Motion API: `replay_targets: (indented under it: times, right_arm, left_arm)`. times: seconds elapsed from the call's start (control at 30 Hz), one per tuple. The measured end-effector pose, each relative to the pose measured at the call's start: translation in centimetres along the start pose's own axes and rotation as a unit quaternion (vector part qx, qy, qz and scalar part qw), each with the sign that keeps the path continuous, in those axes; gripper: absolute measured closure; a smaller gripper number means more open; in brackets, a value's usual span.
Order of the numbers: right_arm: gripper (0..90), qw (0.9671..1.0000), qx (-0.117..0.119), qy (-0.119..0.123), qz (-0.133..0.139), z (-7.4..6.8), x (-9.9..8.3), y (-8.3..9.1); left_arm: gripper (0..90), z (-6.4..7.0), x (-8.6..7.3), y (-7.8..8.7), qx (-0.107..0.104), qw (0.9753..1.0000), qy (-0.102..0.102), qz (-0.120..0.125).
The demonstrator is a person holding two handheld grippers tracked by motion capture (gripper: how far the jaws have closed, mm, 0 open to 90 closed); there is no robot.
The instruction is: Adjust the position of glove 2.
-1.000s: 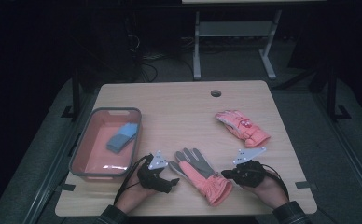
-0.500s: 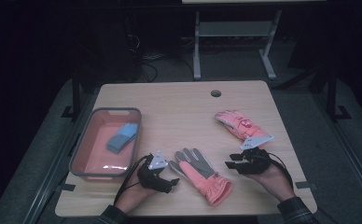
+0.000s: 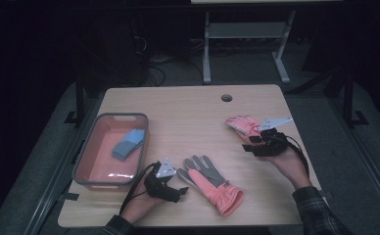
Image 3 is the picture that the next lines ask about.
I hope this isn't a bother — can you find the black metal stand post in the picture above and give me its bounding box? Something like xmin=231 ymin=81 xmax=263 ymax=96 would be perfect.
xmin=64 ymin=72 xmax=87 ymax=129
xmin=342 ymin=63 xmax=370 ymax=129

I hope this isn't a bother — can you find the person's left hand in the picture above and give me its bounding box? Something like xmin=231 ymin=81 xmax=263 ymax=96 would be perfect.
xmin=119 ymin=180 xmax=166 ymax=227

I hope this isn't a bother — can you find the bundle of floor cables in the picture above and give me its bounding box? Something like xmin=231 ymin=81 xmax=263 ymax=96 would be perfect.
xmin=130 ymin=32 xmax=206 ymax=88

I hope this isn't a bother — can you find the pink padded glove grey palm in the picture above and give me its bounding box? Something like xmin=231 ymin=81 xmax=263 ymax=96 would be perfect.
xmin=224 ymin=115 xmax=268 ymax=147
xmin=176 ymin=154 xmax=245 ymax=217

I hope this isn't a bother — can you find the pink basket with grey rim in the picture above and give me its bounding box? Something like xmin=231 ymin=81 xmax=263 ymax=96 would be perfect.
xmin=71 ymin=112 xmax=150 ymax=192

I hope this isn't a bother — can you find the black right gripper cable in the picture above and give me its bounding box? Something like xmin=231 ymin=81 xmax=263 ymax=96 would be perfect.
xmin=285 ymin=134 xmax=310 ymax=179

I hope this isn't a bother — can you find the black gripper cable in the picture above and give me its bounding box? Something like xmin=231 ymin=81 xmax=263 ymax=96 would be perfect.
xmin=119 ymin=162 xmax=162 ymax=215
xmin=285 ymin=134 xmax=310 ymax=179

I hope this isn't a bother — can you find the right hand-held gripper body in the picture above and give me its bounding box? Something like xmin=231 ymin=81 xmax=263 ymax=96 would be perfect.
xmin=257 ymin=117 xmax=294 ymax=159

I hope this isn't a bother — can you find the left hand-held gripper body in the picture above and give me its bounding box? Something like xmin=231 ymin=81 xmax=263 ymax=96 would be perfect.
xmin=143 ymin=158 xmax=181 ymax=202

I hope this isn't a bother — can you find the aluminium floor rail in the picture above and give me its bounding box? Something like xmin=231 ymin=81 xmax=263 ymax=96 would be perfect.
xmin=23 ymin=97 xmax=105 ymax=235
xmin=327 ymin=96 xmax=380 ymax=226

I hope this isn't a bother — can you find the grey metal table frame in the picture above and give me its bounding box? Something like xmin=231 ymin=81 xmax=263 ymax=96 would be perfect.
xmin=202 ymin=9 xmax=298 ymax=85

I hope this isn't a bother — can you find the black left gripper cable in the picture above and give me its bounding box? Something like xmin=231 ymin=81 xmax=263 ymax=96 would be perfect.
xmin=119 ymin=162 xmax=162 ymax=215

